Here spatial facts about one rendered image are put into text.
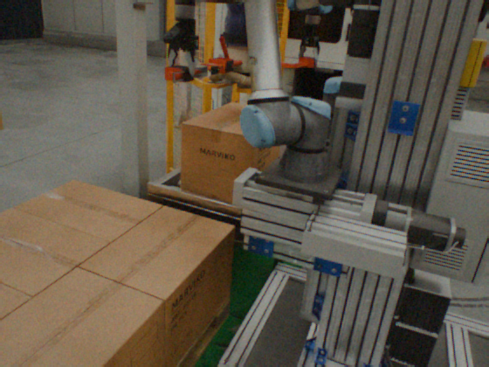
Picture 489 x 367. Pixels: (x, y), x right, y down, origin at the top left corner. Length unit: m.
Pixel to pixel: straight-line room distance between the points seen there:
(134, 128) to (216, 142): 1.20
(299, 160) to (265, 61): 0.30
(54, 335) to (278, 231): 0.76
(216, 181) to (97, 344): 1.01
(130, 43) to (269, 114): 1.99
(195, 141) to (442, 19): 1.22
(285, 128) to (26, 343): 0.98
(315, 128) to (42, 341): 1.02
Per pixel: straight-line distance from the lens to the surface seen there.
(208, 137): 1.97
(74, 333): 1.41
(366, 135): 1.31
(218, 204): 1.98
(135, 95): 2.97
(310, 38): 2.27
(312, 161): 1.18
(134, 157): 3.12
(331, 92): 1.62
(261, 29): 1.10
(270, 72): 1.09
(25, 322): 1.49
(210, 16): 2.66
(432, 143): 1.31
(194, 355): 2.01
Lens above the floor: 1.50
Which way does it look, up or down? 23 degrees down
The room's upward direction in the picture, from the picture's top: 5 degrees clockwise
